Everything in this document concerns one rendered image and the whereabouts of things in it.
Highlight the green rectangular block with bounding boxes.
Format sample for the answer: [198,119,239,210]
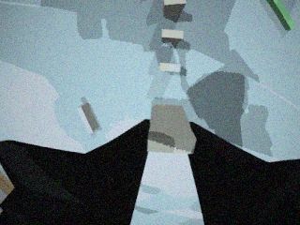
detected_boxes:
[266,0,295,31]

